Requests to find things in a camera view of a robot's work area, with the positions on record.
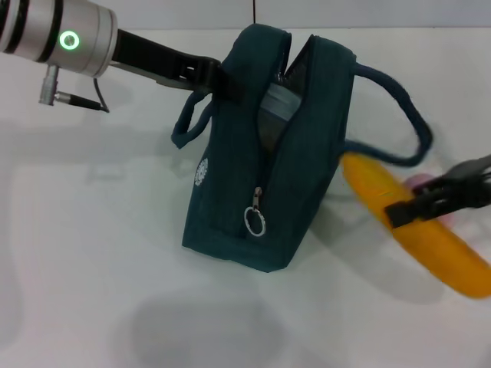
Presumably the dark teal fabric bag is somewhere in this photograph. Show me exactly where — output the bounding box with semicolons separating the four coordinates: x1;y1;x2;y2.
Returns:
170;23;435;274

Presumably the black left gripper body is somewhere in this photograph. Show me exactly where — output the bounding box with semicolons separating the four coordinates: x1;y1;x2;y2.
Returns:
110;28;224;95

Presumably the yellow banana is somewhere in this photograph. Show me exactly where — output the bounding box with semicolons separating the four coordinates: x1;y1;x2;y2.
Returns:
340;152;491;300

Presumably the pink round fruit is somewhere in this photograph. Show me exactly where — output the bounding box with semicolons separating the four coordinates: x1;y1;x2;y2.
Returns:
405;172;458;228

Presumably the dark left arm cable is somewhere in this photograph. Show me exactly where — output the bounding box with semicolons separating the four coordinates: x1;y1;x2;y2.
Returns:
56;77;111;114

